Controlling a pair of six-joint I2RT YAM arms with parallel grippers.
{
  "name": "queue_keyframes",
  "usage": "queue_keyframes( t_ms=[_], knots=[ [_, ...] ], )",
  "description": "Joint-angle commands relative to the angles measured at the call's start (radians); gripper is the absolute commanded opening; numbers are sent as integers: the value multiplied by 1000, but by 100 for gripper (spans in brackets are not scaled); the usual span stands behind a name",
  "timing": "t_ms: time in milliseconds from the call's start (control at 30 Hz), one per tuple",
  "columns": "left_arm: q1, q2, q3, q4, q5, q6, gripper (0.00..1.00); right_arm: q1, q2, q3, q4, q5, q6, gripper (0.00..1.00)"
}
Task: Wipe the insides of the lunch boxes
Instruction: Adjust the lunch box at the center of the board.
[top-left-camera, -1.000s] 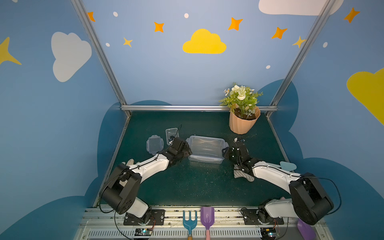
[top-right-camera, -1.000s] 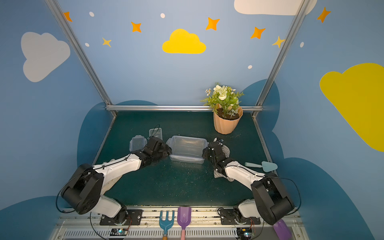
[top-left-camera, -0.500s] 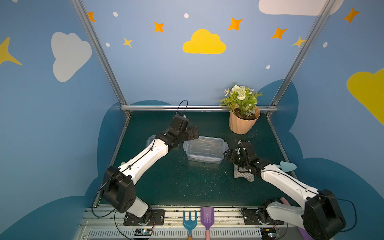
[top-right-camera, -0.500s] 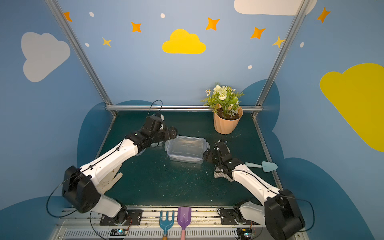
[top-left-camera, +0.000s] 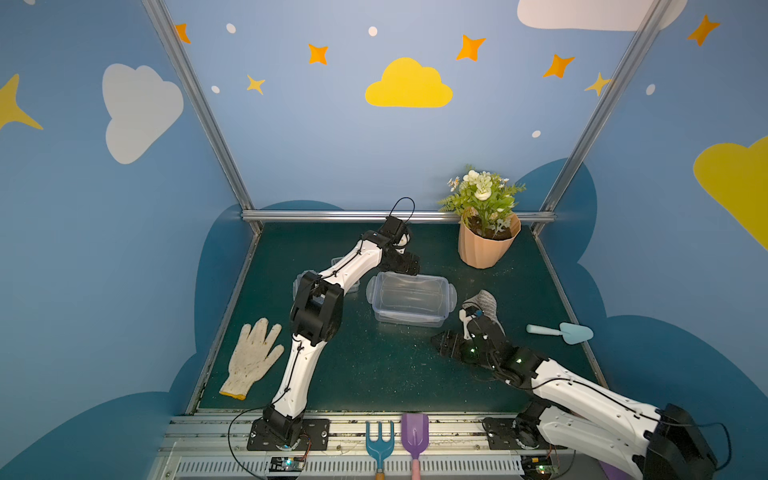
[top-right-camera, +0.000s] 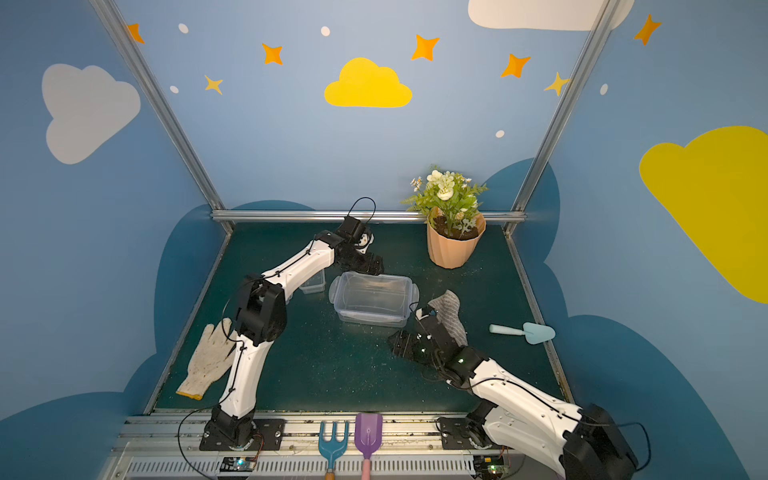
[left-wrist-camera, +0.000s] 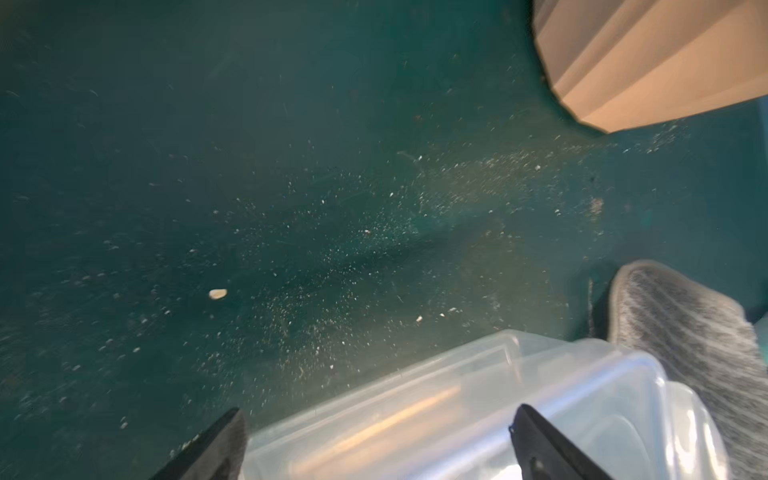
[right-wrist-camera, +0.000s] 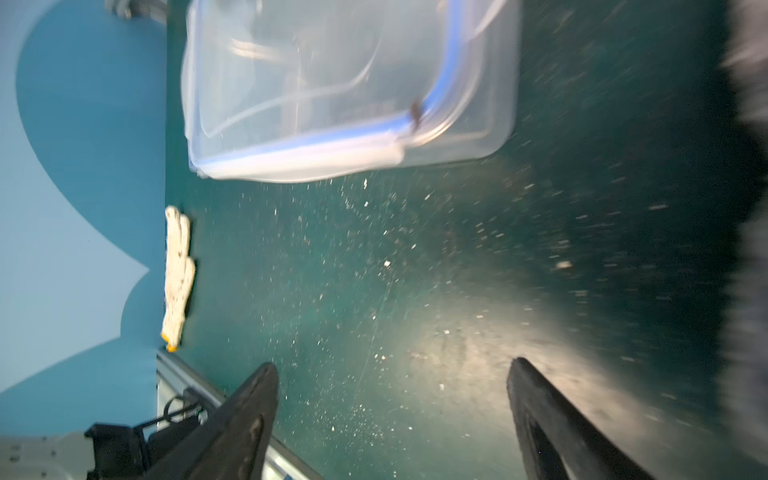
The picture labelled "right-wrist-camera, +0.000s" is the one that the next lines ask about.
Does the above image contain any large lunch box lid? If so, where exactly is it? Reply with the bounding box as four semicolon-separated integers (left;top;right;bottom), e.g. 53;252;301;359
181;0;511;184

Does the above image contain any large clear lunch box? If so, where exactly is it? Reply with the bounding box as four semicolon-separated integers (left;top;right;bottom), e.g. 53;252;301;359
185;0;522;181

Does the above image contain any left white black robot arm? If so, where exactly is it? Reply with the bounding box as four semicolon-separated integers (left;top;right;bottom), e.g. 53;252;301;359
1;388;207;479

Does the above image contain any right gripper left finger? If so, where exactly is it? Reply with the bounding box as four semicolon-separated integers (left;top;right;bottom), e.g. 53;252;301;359
142;362;279;479

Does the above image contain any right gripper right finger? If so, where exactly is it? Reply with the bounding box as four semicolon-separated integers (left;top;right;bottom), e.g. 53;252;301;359
506;357;653;480

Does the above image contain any white work glove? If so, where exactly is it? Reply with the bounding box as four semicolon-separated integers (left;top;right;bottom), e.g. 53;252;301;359
161;206;196;352

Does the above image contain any grey striped cloth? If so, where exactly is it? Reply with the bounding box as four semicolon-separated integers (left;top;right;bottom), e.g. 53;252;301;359
719;1;767;464

